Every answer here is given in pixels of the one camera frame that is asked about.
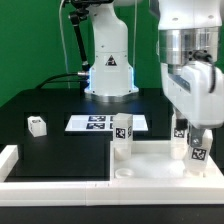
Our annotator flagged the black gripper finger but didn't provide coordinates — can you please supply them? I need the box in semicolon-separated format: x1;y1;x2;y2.
189;125;204;147
175;110;188;130

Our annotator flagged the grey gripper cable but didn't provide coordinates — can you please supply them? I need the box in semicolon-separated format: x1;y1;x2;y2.
193;49;218;94

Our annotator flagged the white hanging cable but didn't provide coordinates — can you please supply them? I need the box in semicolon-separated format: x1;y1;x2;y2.
58;0;72;90

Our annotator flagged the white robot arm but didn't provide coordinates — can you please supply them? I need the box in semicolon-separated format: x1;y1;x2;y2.
85;0;224;147

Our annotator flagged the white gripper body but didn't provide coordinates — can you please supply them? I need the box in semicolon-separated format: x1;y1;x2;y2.
161;61;224;129

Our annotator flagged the black cable on table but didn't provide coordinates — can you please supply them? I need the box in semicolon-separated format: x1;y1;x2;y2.
35;71;90;90

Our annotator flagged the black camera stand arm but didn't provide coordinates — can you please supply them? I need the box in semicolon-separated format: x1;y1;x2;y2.
60;0;113;71

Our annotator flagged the white U-shaped obstacle fence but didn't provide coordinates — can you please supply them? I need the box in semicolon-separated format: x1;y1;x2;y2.
0;145;224;206

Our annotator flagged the AprilTag marker sheet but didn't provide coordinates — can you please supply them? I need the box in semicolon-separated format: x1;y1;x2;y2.
65;115;148;132

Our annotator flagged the white square tabletop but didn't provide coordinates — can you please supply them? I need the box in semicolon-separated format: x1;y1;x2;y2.
110;141;224;181

